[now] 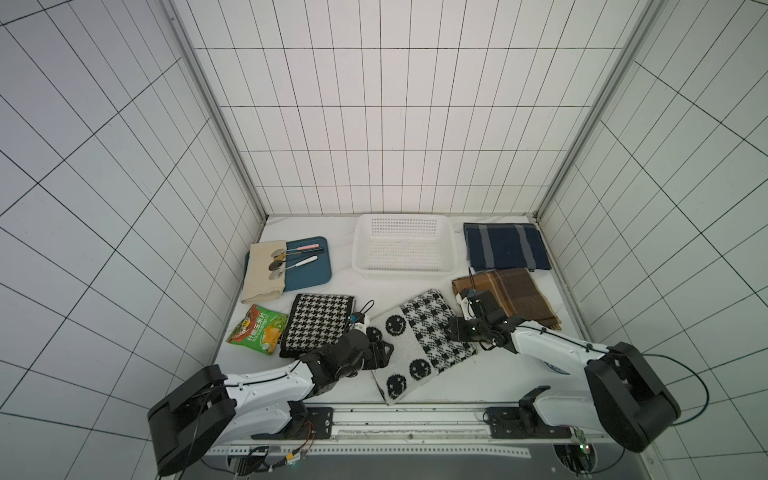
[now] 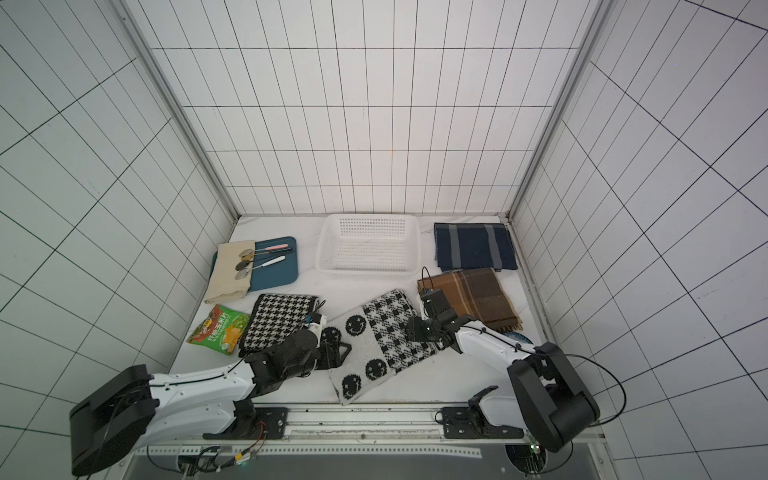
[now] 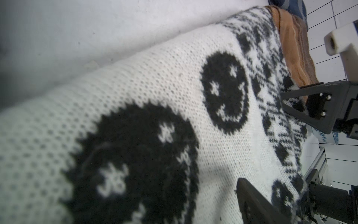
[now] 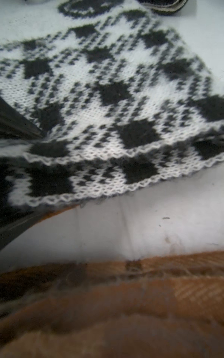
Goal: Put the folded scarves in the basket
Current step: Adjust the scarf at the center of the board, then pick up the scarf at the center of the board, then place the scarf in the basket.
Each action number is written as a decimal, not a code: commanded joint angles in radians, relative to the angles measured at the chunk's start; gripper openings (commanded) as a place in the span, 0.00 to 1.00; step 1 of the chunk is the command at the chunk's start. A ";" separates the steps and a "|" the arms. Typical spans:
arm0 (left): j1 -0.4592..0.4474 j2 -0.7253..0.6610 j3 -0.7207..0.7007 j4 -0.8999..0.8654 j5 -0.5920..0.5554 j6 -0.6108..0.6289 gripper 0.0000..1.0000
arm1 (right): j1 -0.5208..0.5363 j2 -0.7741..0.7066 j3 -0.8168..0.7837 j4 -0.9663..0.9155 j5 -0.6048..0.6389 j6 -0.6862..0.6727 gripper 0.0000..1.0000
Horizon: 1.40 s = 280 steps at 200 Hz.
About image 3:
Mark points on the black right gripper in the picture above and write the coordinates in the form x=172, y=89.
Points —
x=330, y=107

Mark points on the smiley face knit scarf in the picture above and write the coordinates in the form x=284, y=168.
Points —
x=161, y=137

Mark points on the metal base rail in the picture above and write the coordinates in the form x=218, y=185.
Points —
x=317, y=170

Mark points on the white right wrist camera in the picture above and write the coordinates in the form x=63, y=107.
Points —
x=344, y=41

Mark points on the brown plaid scarf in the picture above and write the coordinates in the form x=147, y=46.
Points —
x=295, y=46

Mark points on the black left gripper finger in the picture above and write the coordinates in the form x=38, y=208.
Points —
x=254, y=207

